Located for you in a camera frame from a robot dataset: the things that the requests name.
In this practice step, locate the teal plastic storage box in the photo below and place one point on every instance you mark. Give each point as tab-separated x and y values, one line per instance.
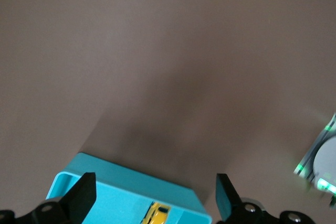
126	182

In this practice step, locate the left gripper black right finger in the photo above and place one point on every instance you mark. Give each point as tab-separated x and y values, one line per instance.
225	200

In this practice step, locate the yellow beetle toy car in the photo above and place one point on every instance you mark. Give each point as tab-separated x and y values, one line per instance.
157	213

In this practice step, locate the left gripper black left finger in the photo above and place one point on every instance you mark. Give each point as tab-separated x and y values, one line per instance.
76	200

